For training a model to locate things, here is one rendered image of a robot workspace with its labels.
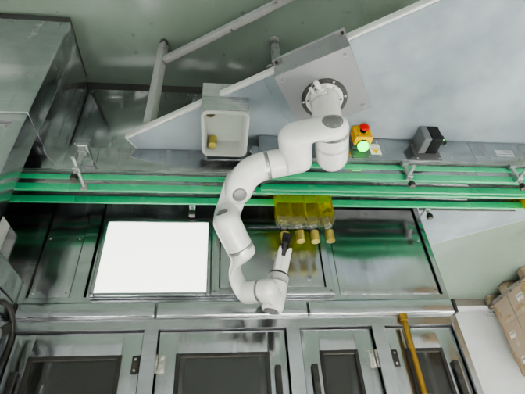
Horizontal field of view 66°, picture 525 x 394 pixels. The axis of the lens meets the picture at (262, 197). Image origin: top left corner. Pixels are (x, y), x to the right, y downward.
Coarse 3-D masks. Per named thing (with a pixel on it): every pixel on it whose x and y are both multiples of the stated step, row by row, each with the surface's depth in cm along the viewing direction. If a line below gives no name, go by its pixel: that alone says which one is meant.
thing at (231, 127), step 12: (204, 120) 147; (216, 120) 156; (228, 120) 156; (240, 120) 157; (204, 132) 151; (216, 132) 161; (228, 132) 161; (240, 132) 161; (204, 144) 156; (228, 144) 164; (240, 144) 164; (240, 156) 162
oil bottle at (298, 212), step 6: (294, 198) 163; (300, 198) 163; (294, 204) 161; (300, 204) 161; (294, 210) 159; (300, 210) 159; (294, 216) 157; (300, 216) 157; (294, 222) 157; (300, 222) 156
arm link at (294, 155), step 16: (288, 128) 112; (304, 128) 111; (320, 128) 111; (336, 128) 111; (288, 144) 111; (304, 144) 111; (272, 160) 116; (288, 160) 115; (304, 160) 115; (272, 176) 118
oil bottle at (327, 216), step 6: (318, 198) 164; (324, 198) 164; (330, 198) 164; (318, 204) 163; (324, 204) 162; (330, 204) 162; (324, 210) 160; (330, 210) 160; (324, 216) 158; (330, 216) 158; (324, 222) 157; (330, 222) 157
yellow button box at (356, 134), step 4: (352, 128) 163; (356, 128) 162; (352, 132) 163; (356, 132) 161; (360, 132) 161; (364, 132) 161; (368, 132) 161; (352, 136) 163; (356, 136) 159; (360, 136) 160; (364, 136) 160; (368, 136) 160; (372, 136) 160; (352, 140) 163; (356, 140) 160; (360, 140) 161; (368, 140) 161; (352, 144) 163; (356, 144) 162; (352, 148) 164; (356, 148) 164
